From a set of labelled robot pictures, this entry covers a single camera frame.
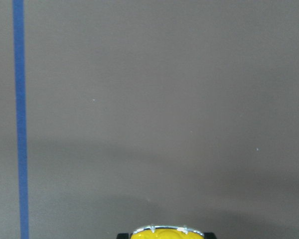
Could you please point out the yellow beetle toy car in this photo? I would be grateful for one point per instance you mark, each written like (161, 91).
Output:
(166, 232)

